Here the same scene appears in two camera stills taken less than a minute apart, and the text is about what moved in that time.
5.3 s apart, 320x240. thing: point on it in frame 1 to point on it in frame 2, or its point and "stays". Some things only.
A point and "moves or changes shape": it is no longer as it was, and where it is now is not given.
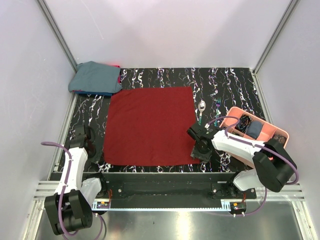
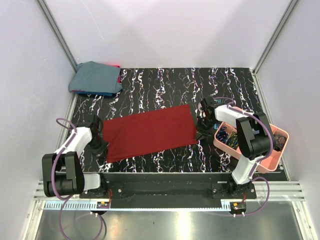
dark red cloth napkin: x=149 y=127 moves or changes shape
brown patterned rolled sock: x=281 y=138 stays
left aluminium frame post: x=46 y=13 stays
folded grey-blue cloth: x=92 y=76 stays
